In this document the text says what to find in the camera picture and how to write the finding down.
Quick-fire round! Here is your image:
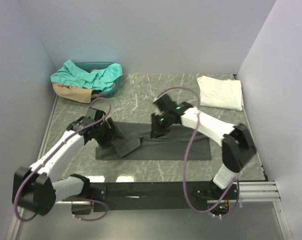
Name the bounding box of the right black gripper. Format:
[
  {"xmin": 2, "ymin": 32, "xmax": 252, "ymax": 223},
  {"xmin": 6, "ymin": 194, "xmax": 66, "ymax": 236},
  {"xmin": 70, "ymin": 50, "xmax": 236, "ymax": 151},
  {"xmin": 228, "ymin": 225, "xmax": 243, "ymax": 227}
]
[{"xmin": 151, "ymin": 112, "xmax": 173, "ymax": 139}]

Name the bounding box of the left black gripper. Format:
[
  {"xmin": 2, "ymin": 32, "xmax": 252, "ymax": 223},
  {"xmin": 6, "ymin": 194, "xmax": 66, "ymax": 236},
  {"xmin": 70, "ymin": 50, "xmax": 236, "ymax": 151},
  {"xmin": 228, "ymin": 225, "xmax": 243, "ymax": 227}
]
[{"xmin": 94, "ymin": 118, "xmax": 124, "ymax": 150}]

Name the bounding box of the dark grey t shirt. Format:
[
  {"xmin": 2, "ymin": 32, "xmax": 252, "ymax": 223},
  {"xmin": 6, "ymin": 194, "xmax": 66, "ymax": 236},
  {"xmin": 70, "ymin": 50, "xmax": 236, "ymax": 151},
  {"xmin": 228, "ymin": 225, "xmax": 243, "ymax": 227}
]
[{"xmin": 95, "ymin": 121, "xmax": 213, "ymax": 162}]

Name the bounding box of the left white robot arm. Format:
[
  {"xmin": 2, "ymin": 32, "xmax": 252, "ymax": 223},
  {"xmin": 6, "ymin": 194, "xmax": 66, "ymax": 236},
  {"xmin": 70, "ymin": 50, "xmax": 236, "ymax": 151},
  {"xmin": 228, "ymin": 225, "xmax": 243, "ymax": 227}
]
[{"xmin": 12, "ymin": 116, "xmax": 123, "ymax": 216}]

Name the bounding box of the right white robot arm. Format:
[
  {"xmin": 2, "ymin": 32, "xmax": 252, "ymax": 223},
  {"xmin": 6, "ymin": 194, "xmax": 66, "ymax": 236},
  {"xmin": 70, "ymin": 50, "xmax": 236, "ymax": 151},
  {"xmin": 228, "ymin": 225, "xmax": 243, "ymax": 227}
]
[{"xmin": 151, "ymin": 106, "xmax": 256, "ymax": 200}]

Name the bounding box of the tan t shirt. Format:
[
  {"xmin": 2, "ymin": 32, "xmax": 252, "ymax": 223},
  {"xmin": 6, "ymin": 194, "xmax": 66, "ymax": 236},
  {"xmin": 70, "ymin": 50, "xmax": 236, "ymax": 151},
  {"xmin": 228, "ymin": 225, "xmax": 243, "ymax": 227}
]
[{"xmin": 52, "ymin": 82, "xmax": 102, "ymax": 104}]

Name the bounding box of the teal t shirt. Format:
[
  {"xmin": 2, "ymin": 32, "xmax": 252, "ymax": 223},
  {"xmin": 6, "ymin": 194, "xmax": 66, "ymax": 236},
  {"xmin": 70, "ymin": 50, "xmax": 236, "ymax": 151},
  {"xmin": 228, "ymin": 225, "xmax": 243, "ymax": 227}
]
[{"xmin": 51, "ymin": 60, "xmax": 123, "ymax": 92}]

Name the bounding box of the folded white t shirt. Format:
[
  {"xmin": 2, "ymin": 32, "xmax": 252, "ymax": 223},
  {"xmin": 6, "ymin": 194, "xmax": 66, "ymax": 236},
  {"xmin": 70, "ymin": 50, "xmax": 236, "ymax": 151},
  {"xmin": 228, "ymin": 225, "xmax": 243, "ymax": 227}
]
[{"xmin": 197, "ymin": 75, "xmax": 243, "ymax": 111}]

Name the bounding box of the teal plastic basket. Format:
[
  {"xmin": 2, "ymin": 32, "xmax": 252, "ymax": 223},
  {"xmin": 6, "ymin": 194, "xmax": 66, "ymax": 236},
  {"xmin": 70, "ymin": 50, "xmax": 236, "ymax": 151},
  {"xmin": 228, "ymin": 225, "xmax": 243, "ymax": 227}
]
[{"xmin": 75, "ymin": 62, "xmax": 123, "ymax": 98}]

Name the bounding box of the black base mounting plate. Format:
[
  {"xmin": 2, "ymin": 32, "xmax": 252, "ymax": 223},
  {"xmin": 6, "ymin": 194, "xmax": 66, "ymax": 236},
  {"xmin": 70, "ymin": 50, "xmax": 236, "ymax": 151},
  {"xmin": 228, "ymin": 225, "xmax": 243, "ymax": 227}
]
[{"xmin": 86, "ymin": 181, "xmax": 239, "ymax": 212}]

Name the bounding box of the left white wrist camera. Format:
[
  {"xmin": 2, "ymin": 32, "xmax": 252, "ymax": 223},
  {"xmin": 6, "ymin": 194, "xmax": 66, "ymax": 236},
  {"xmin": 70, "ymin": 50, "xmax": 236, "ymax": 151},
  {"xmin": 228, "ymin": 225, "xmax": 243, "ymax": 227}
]
[{"xmin": 83, "ymin": 107, "xmax": 106, "ymax": 125}]

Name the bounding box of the aluminium rail frame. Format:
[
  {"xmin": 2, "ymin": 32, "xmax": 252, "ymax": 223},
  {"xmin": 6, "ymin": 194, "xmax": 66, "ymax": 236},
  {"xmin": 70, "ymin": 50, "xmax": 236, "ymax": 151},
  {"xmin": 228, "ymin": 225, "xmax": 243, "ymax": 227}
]
[{"xmin": 6, "ymin": 181, "xmax": 292, "ymax": 240}]

